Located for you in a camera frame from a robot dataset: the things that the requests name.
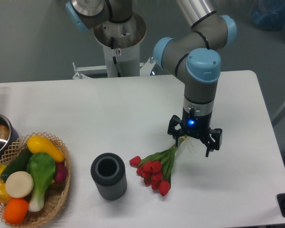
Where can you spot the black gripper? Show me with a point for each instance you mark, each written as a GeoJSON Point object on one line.
{"type": "Point", "coordinates": [196, 127]}

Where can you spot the green bok choy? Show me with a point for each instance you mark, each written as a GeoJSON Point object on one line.
{"type": "Point", "coordinates": [42, 169]}

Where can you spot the orange fruit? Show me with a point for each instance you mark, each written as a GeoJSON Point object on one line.
{"type": "Point", "coordinates": [15, 211]}

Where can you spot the grey ribbed vase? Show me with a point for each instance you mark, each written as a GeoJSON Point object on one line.
{"type": "Point", "coordinates": [108, 173]}

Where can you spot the blue plastic bag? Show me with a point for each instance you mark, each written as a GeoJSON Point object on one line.
{"type": "Point", "coordinates": [268, 15]}

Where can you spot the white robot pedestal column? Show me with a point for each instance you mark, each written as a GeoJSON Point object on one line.
{"type": "Point", "coordinates": [121, 45]}

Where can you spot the yellow squash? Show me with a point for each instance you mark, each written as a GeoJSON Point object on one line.
{"type": "Point", "coordinates": [38, 144]}

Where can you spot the white metal base frame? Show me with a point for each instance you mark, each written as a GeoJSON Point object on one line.
{"type": "Point", "coordinates": [148, 68]}

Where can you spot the dark green cucumber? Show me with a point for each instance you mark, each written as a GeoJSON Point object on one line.
{"type": "Point", "coordinates": [18, 164]}

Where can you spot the woven wicker basket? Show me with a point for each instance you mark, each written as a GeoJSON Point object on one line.
{"type": "Point", "coordinates": [56, 194]}

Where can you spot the red tulip bouquet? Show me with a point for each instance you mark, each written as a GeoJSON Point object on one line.
{"type": "Point", "coordinates": [156, 169]}

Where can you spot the yellow bell pepper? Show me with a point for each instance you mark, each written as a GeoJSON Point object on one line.
{"type": "Point", "coordinates": [4, 196]}

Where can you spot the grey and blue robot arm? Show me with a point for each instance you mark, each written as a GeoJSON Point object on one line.
{"type": "Point", "coordinates": [193, 59]}

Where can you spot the beige round bun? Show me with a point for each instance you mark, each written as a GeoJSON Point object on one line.
{"type": "Point", "coordinates": [19, 184]}

